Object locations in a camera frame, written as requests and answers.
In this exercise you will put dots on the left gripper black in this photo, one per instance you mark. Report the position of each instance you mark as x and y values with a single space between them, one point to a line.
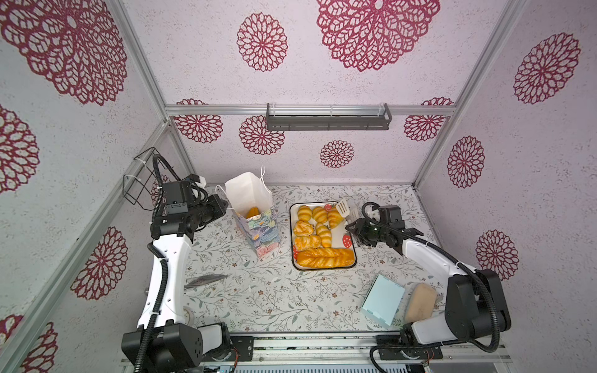
219 206

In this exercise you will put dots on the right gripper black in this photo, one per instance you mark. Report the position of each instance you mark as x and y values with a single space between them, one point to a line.
360 230

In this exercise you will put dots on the metal tongs with white tips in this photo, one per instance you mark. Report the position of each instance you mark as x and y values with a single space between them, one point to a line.
349 212

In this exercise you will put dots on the croissant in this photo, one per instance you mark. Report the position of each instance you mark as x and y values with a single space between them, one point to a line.
253 212
334 218

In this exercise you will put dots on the floral paper bag white interior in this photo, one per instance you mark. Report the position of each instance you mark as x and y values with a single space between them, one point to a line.
246 191

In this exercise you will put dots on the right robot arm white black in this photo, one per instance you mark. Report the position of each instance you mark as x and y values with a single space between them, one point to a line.
475 312

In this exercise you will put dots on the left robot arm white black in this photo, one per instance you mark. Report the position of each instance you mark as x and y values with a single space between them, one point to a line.
162 341

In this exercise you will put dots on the bread roll centre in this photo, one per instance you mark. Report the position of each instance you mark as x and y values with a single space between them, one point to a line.
324 232

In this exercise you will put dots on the long braided bread loaf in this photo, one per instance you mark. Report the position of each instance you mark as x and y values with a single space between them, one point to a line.
325 258

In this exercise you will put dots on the small bread roll back middle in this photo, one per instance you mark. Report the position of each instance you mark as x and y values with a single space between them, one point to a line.
319 214

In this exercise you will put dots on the small bread roll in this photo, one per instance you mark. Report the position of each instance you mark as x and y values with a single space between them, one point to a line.
319 214
304 213

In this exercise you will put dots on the knotted bread left middle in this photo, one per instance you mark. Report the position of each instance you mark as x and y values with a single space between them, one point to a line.
303 228

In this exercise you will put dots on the flaky pastry bread left front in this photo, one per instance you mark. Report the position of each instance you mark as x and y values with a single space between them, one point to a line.
307 242

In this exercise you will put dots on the small bread roll back left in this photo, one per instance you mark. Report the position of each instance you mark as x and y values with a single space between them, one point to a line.
304 213

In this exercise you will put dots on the white tray with black rim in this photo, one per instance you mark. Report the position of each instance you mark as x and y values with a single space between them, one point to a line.
341 238

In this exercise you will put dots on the mint green box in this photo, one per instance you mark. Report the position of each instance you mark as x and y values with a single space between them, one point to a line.
382 301

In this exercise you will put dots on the tape roll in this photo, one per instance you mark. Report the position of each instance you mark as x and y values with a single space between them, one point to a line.
188 316

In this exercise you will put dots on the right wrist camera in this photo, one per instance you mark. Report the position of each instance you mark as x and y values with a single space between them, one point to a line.
391 215

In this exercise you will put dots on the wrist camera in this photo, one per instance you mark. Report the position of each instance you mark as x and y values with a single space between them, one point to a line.
391 215
182 195

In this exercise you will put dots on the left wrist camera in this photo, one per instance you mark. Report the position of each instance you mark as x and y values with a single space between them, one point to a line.
182 195

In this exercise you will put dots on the black wire wall rack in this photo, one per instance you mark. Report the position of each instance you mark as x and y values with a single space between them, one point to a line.
141 188

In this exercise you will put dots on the black wall shelf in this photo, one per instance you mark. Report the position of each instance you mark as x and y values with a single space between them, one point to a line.
378 119

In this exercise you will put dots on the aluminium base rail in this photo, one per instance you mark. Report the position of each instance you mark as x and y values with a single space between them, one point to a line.
327 348

